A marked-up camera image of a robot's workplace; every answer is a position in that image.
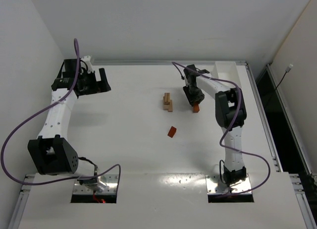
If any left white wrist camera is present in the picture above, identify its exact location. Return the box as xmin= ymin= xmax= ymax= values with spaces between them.
xmin=81 ymin=56 xmax=95 ymax=74

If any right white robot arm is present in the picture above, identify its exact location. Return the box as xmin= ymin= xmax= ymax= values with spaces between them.
xmin=182 ymin=64 xmax=247 ymax=186

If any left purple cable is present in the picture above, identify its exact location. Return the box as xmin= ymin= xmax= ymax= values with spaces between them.
xmin=0 ymin=38 xmax=121 ymax=186

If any reddish arch wood block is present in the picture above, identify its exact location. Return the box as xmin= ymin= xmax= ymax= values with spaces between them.
xmin=193 ymin=103 xmax=200 ymax=113

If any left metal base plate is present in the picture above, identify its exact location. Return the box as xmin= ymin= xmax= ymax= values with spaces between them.
xmin=73 ymin=174 xmax=119 ymax=195

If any striped plywood block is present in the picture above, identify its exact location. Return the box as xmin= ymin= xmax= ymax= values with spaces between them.
xmin=163 ymin=93 xmax=170 ymax=105

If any dark red wedge block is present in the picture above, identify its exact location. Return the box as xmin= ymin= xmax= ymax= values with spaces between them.
xmin=167 ymin=126 xmax=177 ymax=138

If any purple cable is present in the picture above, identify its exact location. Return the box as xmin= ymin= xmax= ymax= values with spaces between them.
xmin=171 ymin=61 xmax=271 ymax=198
xmin=0 ymin=38 xmax=121 ymax=186

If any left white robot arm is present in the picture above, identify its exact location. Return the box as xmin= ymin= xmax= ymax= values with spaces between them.
xmin=28 ymin=56 xmax=111 ymax=193

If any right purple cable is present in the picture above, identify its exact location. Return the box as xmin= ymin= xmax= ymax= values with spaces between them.
xmin=171 ymin=61 xmax=271 ymax=198

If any white perforated plastic box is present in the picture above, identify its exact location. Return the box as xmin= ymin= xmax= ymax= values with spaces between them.
xmin=211 ymin=61 xmax=240 ymax=83

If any metal base plate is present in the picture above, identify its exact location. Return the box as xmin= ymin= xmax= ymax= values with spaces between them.
xmin=73 ymin=174 xmax=119 ymax=195
xmin=205 ymin=174 xmax=252 ymax=196

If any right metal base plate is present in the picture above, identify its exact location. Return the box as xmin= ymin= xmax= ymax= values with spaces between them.
xmin=205 ymin=174 xmax=252 ymax=196

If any black cable with white plug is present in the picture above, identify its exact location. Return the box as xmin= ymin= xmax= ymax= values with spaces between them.
xmin=262 ymin=63 xmax=294 ymax=111

